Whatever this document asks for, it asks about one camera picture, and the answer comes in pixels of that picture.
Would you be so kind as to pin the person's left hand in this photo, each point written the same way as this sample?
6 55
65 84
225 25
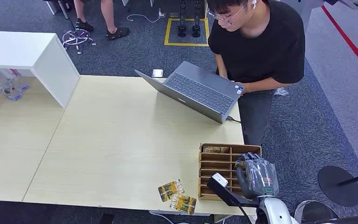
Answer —
242 90

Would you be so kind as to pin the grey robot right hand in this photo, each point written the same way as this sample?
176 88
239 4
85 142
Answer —
259 177

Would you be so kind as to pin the person's right forearm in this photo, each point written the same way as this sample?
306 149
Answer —
222 68

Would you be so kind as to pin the person's left forearm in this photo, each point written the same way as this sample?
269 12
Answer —
265 84

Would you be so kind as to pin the wooden slotted card organizer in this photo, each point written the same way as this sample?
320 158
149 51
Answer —
217 167

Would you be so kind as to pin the person in black shirt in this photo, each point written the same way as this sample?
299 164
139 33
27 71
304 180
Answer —
268 46

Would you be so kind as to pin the hotel card inside organizer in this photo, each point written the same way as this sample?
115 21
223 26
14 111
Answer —
215 150

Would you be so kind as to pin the yellow black hotel card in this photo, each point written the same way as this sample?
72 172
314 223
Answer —
185 204
169 190

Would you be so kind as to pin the person in sandals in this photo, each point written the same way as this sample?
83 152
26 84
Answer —
108 15

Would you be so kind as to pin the crumpled clear plastic wrapper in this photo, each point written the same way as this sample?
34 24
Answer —
281 91

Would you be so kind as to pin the grey open laptop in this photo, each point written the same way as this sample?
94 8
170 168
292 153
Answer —
202 91

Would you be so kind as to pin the silver-rimmed round black base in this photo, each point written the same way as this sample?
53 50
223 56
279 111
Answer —
316 211

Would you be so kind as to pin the clear-framed eyeglasses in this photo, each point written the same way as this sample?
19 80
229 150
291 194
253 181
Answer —
228 19

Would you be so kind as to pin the black round stand base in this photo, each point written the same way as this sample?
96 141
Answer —
336 191

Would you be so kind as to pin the black robot leg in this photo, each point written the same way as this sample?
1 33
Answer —
182 24
196 24

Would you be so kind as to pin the small white box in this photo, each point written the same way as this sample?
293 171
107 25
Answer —
157 73

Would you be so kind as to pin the white earbud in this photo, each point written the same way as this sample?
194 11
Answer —
254 3

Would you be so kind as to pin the yellow floor tape square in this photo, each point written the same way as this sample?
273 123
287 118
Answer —
166 34

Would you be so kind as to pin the chrome stool base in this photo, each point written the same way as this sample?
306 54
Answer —
77 37

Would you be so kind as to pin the white furniture legs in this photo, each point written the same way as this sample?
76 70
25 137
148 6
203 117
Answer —
62 7

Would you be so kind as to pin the white desk riser shelf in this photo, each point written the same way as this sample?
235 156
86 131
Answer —
40 58

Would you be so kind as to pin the clear plastic water bottle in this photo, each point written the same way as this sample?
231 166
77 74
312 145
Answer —
17 79
3 86

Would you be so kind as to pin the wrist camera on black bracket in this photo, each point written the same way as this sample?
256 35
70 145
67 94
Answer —
219 180

